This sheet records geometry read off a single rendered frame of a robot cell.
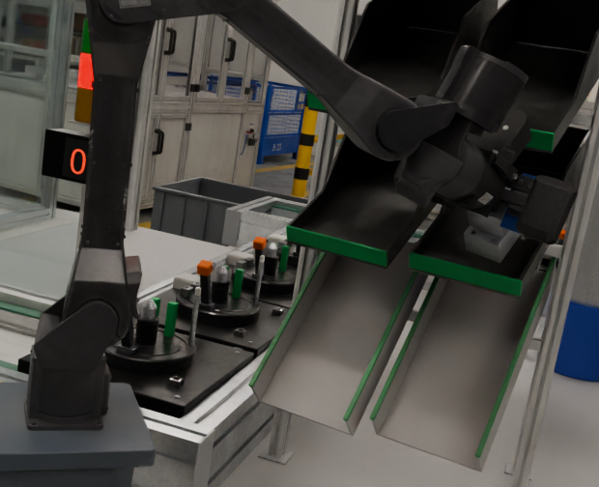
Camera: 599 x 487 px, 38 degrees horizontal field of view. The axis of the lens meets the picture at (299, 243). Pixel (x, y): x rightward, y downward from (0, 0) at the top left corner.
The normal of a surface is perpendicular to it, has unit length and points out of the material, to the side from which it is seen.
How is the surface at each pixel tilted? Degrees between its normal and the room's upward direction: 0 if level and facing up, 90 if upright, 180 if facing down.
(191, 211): 90
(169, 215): 90
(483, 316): 45
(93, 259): 60
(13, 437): 0
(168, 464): 90
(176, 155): 90
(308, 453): 0
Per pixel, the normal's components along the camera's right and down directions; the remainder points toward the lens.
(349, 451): 0.15, -0.96
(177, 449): -0.31, 0.16
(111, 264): 0.25, -0.27
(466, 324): -0.22, -0.60
